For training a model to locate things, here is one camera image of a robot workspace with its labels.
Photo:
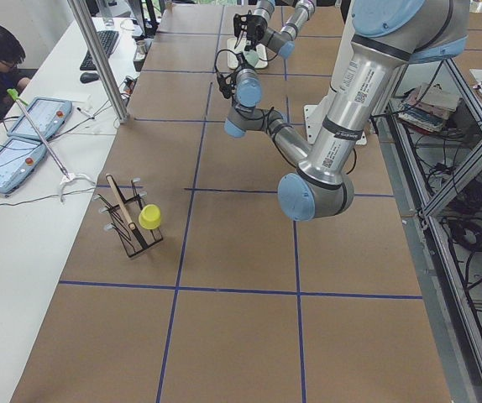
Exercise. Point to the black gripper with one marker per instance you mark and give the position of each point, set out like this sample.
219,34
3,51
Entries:
239,64
253,28

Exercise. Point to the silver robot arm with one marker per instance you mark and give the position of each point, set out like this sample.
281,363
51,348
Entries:
280,42
383,35

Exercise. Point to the pale yellow bear tray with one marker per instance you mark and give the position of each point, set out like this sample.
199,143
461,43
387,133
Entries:
232,60

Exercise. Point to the yellow cup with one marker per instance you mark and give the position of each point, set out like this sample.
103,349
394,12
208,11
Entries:
150,217

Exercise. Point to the metal can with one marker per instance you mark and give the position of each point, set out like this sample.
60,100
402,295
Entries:
141,47

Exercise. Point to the black computer mouse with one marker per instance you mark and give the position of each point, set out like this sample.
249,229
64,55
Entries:
88,77

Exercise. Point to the upper teach pendant tablet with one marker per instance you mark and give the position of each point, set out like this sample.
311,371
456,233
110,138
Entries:
48,114

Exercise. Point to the teach pendant tablet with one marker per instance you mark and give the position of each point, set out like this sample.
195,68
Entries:
48,114
18,159

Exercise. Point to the stack of books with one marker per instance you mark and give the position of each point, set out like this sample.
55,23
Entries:
428,107

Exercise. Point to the metal reacher grabber stick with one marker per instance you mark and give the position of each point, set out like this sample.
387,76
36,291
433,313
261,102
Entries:
68,177

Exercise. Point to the lower teach pendant tablet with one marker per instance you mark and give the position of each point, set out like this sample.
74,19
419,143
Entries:
18,159

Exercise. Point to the aluminium frame post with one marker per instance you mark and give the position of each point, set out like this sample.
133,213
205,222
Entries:
89,33

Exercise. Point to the black wire cup rack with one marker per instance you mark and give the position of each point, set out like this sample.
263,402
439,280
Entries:
124,218

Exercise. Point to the aluminium side frame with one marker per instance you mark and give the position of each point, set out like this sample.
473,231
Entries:
438,177

